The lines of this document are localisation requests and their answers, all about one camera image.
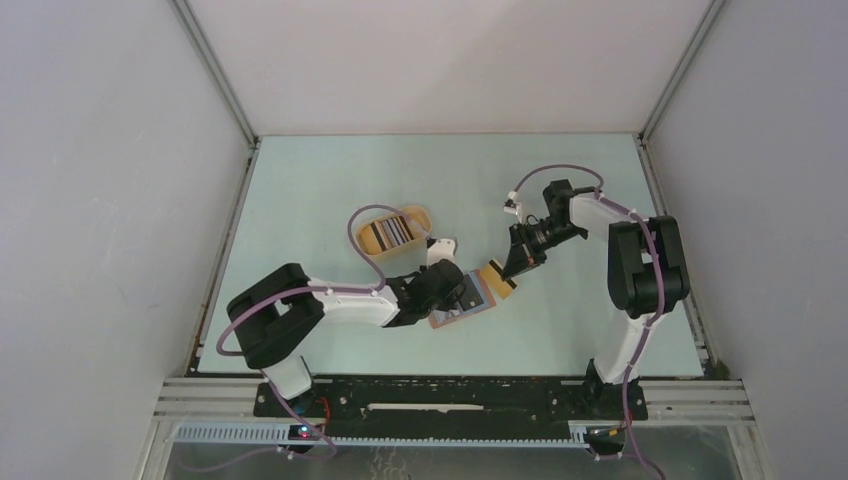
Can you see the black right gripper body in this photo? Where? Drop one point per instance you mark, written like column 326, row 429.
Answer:
column 544, row 235

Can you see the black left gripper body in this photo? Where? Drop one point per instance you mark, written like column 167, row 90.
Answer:
column 446, row 304

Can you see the yellow credit card black stripe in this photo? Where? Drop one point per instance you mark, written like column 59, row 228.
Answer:
column 492, row 274

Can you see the silver VIP credit card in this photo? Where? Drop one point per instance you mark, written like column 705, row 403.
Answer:
column 440, row 318

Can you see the pink leather card holder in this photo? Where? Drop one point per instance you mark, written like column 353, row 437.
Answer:
column 465, row 316

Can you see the beige oval card tray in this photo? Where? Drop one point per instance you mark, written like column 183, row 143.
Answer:
column 418, row 218

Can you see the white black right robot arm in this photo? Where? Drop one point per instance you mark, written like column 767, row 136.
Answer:
column 647, row 271

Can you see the stack of grey cards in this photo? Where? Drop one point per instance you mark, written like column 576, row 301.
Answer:
column 391, row 232

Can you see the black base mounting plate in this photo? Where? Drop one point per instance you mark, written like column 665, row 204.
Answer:
column 487, row 408

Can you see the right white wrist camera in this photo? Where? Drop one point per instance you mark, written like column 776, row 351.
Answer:
column 513, row 206

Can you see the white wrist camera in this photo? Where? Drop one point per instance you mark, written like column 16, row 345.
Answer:
column 440, row 249
column 513, row 206

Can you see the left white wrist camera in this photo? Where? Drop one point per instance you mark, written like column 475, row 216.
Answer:
column 440, row 249

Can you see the aluminium frame rail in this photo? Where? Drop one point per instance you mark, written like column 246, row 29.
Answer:
column 652, row 401

